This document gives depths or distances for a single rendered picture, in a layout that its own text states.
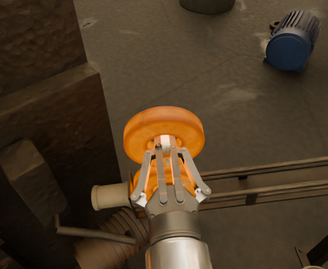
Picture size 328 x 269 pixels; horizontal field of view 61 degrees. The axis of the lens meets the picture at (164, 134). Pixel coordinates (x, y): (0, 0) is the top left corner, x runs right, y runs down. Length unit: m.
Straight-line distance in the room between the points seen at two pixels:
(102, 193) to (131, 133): 0.23
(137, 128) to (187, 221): 0.18
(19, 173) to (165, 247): 0.36
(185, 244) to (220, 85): 1.78
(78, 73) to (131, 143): 0.26
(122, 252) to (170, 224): 0.44
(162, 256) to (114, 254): 0.44
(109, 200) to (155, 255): 0.31
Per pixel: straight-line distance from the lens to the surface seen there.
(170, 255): 0.38
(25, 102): 0.67
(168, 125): 0.48
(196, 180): 0.46
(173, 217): 0.40
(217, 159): 1.61
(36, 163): 0.64
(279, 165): 0.74
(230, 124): 1.81
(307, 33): 2.26
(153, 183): 0.63
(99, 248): 0.81
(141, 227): 0.82
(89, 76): 0.70
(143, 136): 0.50
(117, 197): 0.67
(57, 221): 0.77
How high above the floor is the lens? 1.27
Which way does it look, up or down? 48 degrees down
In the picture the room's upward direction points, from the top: straight up
